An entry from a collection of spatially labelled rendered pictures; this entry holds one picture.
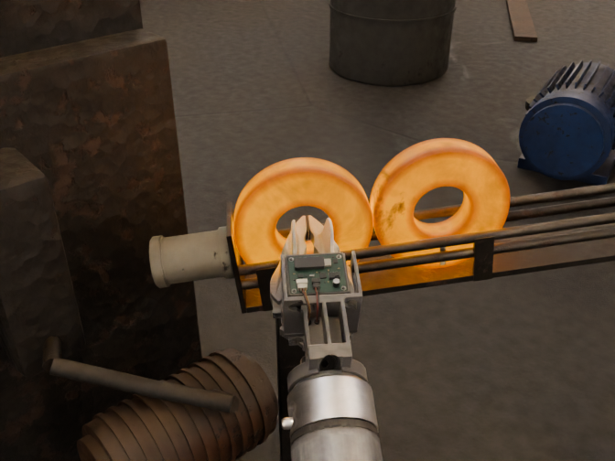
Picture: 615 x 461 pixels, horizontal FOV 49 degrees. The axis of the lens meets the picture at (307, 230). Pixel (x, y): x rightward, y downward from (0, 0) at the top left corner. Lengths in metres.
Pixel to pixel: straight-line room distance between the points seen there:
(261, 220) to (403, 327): 1.03
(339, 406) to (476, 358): 1.13
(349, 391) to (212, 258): 0.26
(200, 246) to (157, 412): 0.19
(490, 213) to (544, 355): 0.97
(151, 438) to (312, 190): 0.32
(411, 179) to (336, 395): 0.28
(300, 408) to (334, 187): 0.26
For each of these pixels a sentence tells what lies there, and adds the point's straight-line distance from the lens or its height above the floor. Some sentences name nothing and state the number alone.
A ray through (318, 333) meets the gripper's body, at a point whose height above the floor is 0.71.
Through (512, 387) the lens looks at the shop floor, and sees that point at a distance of 1.63.
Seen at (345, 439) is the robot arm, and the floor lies 0.69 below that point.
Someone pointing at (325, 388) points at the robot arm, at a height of 0.70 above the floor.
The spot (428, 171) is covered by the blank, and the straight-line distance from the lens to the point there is 0.75.
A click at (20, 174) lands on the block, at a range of 0.73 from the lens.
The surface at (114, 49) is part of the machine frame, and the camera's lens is 0.84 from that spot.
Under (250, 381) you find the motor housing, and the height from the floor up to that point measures 0.52.
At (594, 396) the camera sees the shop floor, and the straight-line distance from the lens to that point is 1.67.
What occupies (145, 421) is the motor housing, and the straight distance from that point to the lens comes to 0.80.
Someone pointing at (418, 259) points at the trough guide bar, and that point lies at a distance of 0.78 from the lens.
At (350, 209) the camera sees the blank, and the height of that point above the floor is 0.73.
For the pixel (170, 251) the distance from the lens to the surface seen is 0.77.
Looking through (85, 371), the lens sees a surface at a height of 0.59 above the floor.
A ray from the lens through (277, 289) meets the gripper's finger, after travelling 0.68.
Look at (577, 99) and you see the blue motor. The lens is 2.30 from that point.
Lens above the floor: 1.11
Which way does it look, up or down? 32 degrees down
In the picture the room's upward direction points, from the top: straight up
